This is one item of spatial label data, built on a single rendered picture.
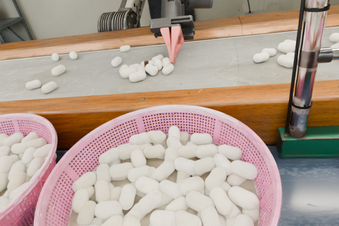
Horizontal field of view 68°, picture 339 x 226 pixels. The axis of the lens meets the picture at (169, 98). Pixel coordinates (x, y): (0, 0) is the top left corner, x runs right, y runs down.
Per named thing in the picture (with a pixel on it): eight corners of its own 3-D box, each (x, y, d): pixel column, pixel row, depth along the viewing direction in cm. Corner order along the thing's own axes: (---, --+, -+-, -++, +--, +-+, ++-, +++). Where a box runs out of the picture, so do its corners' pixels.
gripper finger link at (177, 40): (180, 55, 54) (180, 17, 57) (148, 58, 55) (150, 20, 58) (184, 67, 60) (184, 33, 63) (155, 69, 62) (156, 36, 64)
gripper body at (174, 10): (192, 21, 56) (191, -6, 58) (148, 26, 58) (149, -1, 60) (194, 37, 62) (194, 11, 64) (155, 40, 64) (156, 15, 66)
